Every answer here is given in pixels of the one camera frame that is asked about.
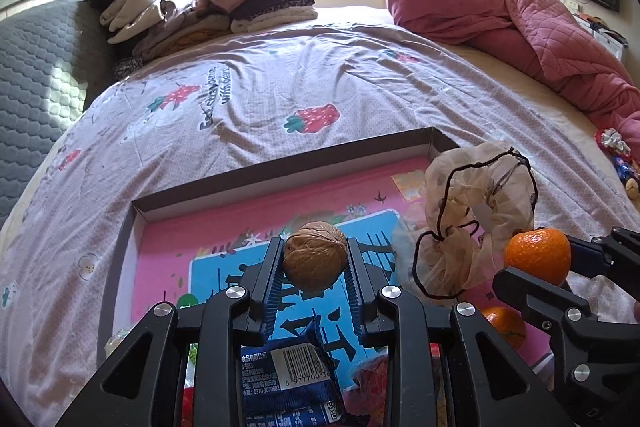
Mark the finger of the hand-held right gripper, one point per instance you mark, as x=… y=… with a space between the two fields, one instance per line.
x=530 y=292
x=585 y=252

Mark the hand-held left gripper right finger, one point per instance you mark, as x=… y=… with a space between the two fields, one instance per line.
x=352 y=282

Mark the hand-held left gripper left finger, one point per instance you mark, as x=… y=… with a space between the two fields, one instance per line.
x=272 y=277

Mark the orange mandarin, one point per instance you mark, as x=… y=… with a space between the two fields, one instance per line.
x=507 y=327
x=537 y=254

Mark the brown walnut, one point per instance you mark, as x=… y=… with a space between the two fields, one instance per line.
x=315 y=262

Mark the blue snack packet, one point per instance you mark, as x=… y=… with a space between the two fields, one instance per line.
x=295 y=367

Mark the shallow brown cardboard box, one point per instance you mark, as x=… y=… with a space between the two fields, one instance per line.
x=250 y=187

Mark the egg-shaped toy packet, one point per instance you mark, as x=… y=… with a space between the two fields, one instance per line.
x=372 y=382

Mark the beige scrunchie with black trim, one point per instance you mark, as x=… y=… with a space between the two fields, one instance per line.
x=460 y=192

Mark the clear bag of red candy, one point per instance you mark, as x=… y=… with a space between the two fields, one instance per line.
x=188 y=409

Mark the heap of colourful snack packets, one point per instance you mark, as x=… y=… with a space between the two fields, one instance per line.
x=620 y=157

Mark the beige bed sheet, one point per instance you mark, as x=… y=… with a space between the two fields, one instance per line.
x=540 y=102

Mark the white drawer cabinet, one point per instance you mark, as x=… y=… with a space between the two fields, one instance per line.
x=605 y=37

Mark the pink quilted blanket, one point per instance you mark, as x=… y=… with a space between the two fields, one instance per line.
x=500 y=22

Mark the pile of folded clothes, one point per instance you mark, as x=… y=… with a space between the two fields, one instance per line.
x=200 y=7

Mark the grey quilted headboard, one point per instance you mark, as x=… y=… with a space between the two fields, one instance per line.
x=40 y=67

